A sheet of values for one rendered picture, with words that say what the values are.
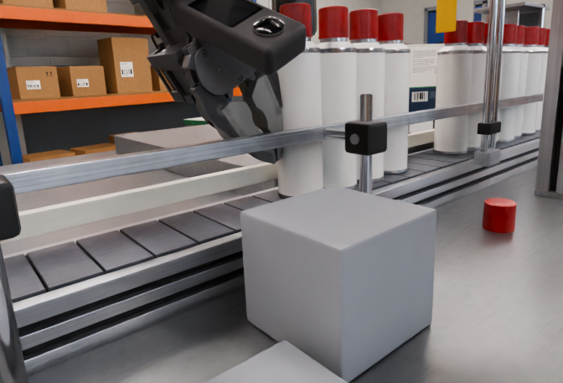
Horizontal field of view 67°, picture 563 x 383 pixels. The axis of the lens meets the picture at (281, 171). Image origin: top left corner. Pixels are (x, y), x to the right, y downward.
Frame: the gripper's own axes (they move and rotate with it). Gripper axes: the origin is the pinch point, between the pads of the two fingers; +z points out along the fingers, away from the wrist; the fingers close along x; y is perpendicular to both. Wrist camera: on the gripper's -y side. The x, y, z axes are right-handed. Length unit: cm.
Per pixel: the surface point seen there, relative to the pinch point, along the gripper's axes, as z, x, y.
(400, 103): 6.4, -18.7, -1.9
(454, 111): 12.9, -26.4, -3.9
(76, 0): -23, -112, 366
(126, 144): 11, -4, 70
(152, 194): -3.8, 11.9, 3.7
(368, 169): 2.6, -2.5, -9.5
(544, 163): 24.1, -30.6, -12.8
